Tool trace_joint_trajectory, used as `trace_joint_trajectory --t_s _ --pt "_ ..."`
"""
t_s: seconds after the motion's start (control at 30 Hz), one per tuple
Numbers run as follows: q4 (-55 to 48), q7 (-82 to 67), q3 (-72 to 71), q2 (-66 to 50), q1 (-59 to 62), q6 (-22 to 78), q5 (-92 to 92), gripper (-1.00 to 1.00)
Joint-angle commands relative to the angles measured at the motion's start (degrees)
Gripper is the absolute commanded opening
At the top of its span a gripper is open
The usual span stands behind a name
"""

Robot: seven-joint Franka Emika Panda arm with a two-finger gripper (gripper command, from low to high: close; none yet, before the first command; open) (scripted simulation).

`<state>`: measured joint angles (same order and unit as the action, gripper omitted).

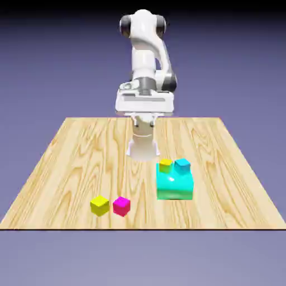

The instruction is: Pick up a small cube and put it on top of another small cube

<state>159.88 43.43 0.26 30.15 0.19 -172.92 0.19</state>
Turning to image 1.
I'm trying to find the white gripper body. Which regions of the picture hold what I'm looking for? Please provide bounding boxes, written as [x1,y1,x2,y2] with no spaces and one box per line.
[115,88,175,117]

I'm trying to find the small yellow cube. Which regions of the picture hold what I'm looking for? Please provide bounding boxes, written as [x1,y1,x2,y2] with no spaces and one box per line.
[159,158,173,174]
[89,194,111,217]

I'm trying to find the small cyan cube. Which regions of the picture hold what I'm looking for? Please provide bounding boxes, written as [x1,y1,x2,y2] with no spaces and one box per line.
[174,158,191,175]

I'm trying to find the small magenta cube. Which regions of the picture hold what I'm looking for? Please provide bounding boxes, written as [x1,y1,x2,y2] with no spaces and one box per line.
[112,196,131,217]

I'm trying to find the large cyan box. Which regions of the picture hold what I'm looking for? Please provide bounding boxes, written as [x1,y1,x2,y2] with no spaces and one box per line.
[156,163,194,201]

